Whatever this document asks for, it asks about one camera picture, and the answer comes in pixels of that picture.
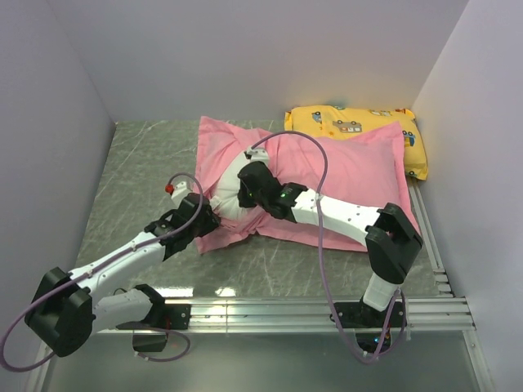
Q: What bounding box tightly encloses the white pillow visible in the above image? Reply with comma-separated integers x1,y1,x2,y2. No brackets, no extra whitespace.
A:
211,152,261,221

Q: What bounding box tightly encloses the pink pillowcase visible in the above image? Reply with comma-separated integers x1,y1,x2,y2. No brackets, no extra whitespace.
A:
195,117,416,254

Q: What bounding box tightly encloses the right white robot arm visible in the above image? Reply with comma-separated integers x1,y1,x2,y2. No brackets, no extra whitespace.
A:
238,161,423,327

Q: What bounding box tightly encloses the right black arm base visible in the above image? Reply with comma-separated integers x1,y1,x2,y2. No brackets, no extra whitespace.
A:
334,301,407,354

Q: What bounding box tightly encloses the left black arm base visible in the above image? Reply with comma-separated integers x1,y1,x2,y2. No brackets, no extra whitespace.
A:
130,304,191,363

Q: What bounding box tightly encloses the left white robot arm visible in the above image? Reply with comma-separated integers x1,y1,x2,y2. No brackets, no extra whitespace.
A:
24,193,220,358

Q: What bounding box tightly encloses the yellow cartoon print pillow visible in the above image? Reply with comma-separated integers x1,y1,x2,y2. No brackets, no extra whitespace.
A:
284,105,428,180

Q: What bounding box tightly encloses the white care label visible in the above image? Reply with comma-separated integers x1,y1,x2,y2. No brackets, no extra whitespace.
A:
209,197,223,208

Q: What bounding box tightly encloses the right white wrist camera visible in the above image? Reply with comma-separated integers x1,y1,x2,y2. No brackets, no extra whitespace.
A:
244,148,270,166

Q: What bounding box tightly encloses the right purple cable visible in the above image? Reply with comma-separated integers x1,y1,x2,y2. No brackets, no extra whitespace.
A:
244,131,408,365

